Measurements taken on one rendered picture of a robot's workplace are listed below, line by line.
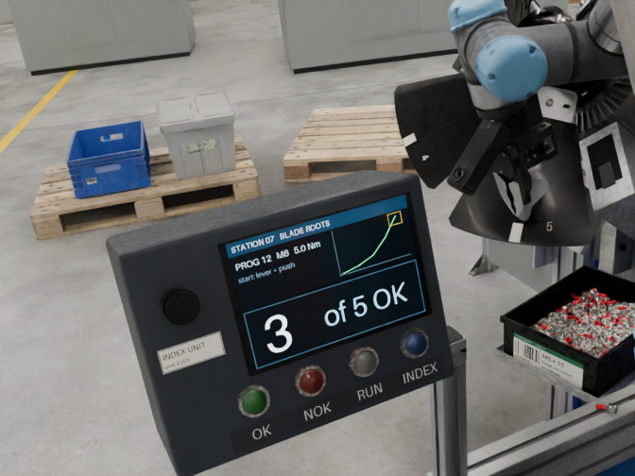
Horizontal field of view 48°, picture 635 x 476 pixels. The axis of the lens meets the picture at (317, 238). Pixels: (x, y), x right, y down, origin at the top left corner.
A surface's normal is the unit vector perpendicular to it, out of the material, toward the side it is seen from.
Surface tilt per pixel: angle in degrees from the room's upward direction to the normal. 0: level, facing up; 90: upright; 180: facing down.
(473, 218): 48
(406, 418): 0
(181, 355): 75
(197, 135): 96
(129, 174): 90
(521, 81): 97
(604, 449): 90
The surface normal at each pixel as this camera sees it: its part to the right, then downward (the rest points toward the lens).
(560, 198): -0.17, -0.40
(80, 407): -0.10, -0.90
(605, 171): -0.76, -0.37
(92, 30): 0.10, 0.43
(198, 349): 0.37, 0.11
